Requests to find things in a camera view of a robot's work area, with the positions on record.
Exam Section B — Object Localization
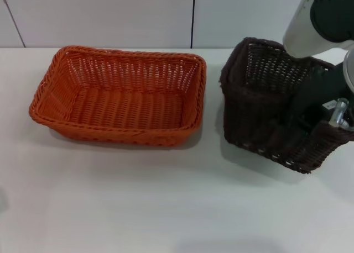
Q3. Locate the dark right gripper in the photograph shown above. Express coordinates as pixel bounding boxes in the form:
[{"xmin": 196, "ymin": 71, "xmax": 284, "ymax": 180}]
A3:
[{"xmin": 292, "ymin": 61, "xmax": 351, "ymax": 138}]

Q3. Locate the dark brown woven plastic basket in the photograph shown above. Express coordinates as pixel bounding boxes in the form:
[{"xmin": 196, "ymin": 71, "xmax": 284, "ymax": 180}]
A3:
[{"xmin": 220, "ymin": 36, "xmax": 354, "ymax": 174}]

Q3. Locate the orange woven plastic basket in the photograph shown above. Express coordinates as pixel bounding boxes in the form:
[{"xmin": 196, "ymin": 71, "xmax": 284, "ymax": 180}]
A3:
[{"xmin": 28, "ymin": 45, "xmax": 207, "ymax": 150}]

